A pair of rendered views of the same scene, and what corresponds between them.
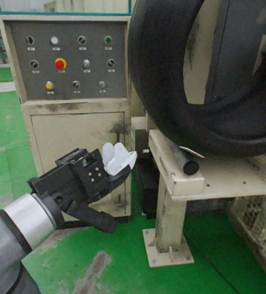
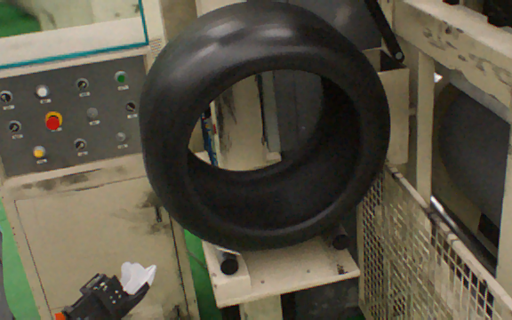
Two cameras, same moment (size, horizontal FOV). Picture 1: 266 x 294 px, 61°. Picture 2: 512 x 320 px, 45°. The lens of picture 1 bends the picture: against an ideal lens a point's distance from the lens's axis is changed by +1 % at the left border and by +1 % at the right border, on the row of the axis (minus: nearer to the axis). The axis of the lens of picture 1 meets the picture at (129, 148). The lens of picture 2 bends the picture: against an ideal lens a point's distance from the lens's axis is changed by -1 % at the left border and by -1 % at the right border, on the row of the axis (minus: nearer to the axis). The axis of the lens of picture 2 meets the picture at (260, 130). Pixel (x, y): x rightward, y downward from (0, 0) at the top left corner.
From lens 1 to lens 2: 0.91 m
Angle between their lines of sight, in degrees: 4
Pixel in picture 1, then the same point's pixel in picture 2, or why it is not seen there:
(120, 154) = (137, 273)
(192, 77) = (241, 133)
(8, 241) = not seen: outside the picture
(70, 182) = (95, 307)
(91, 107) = (108, 174)
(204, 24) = not seen: hidden behind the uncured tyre
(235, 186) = (295, 277)
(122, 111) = not seen: hidden behind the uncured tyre
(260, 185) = (326, 271)
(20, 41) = not seen: outside the picture
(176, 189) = (218, 292)
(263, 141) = (300, 228)
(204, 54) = (249, 105)
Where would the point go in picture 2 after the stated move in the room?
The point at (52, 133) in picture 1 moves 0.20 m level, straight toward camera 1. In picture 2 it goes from (51, 222) to (62, 254)
